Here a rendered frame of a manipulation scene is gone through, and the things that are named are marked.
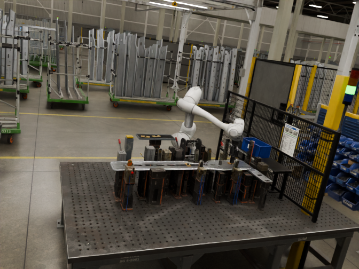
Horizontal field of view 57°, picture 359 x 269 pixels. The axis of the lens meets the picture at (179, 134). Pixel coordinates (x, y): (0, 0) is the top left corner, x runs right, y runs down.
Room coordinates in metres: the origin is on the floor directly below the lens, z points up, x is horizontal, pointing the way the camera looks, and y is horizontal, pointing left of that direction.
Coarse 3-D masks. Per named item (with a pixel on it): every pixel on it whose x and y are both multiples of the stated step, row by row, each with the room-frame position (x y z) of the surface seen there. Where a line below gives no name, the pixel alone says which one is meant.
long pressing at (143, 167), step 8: (216, 160) 3.14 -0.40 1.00; (224, 160) 3.18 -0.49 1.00; (240, 160) 3.25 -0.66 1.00; (112, 168) 2.58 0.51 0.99; (120, 168) 2.59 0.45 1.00; (136, 168) 2.64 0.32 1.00; (144, 168) 2.67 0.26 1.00; (168, 168) 2.75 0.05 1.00; (176, 168) 2.78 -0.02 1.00; (184, 168) 2.81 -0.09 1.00; (192, 168) 2.84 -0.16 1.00; (208, 168) 2.90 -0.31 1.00; (216, 168) 2.93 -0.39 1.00; (224, 168) 2.96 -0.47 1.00; (240, 168) 3.02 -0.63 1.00; (248, 168) 3.05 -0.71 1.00
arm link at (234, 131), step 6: (192, 108) 3.19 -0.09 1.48; (198, 108) 3.20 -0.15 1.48; (198, 114) 3.19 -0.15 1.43; (204, 114) 3.16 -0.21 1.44; (210, 114) 3.14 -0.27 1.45; (210, 120) 3.09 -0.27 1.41; (216, 120) 3.04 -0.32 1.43; (222, 126) 2.97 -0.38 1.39; (228, 126) 2.93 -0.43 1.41; (234, 126) 2.91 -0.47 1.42; (240, 126) 3.00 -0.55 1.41; (228, 132) 2.89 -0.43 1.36; (234, 132) 2.86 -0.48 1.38; (240, 132) 2.92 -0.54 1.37
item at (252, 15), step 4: (208, 0) 9.35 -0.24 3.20; (212, 0) 9.35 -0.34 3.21; (220, 0) 9.44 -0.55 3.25; (228, 4) 9.66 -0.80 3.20; (232, 4) 9.59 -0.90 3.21; (240, 4) 9.69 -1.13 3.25; (248, 8) 9.83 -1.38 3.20; (252, 12) 9.87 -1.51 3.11; (256, 12) 9.85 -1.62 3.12; (252, 16) 9.84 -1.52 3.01
